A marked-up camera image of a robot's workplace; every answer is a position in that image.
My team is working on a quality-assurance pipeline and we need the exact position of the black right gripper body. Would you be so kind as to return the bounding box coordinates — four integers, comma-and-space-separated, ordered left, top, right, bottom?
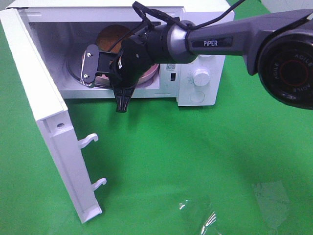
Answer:
109, 38, 154, 90

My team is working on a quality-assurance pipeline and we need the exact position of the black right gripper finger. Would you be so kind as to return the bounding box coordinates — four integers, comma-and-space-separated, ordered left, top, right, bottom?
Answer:
113, 88, 135, 113

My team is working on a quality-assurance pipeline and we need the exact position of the pink round plate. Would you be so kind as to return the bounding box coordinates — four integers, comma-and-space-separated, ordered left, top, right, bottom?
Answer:
95, 64, 159, 87

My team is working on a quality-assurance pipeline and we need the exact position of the burger with lettuce and cheese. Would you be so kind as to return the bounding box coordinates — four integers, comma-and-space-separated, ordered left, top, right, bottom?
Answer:
96, 24, 132, 53

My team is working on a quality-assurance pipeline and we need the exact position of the round door release button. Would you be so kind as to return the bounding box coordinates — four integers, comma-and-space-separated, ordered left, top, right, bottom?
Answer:
190, 91, 205, 103

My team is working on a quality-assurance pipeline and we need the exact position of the white microwave door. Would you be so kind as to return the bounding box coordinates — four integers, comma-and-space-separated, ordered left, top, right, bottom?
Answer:
0, 8, 107, 223

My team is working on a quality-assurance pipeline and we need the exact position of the white microwave knob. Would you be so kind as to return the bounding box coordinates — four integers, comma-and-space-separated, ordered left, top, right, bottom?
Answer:
198, 54, 212, 58
192, 69, 211, 87

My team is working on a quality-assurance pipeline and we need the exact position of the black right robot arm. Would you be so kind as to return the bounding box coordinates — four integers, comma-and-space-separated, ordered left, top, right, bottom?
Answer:
110, 9, 313, 113

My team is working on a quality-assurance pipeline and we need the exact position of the white microwave oven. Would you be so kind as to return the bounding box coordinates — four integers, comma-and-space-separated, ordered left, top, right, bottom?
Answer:
0, 0, 224, 106

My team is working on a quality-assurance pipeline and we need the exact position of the clear tape patch right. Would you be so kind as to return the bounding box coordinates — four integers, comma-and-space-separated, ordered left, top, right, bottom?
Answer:
252, 181, 290, 235

